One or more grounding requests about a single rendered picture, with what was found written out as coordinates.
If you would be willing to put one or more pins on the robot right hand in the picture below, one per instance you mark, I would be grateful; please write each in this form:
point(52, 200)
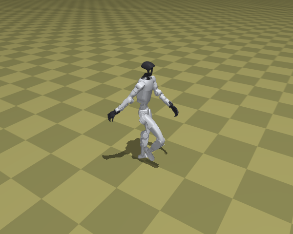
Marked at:
point(112, 114)

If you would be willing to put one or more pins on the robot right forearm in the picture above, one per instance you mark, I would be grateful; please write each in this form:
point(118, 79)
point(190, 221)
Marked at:
point(123, 105)

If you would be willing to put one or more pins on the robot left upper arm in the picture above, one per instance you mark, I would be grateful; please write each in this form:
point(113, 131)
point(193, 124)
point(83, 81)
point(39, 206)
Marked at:
point(157, 92)

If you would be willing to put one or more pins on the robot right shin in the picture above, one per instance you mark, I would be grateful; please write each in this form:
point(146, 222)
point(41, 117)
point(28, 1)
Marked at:
point(155, 146)

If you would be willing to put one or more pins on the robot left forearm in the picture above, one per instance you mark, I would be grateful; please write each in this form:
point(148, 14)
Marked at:
point(164, 99)

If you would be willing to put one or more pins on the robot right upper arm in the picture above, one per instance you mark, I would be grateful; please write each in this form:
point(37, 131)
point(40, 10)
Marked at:
point(138, 87)

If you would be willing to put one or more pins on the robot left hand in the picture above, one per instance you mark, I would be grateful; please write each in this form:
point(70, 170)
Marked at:
point(173, 108)

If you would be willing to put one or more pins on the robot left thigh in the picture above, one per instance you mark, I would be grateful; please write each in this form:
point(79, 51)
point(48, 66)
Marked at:
point(144, 134)

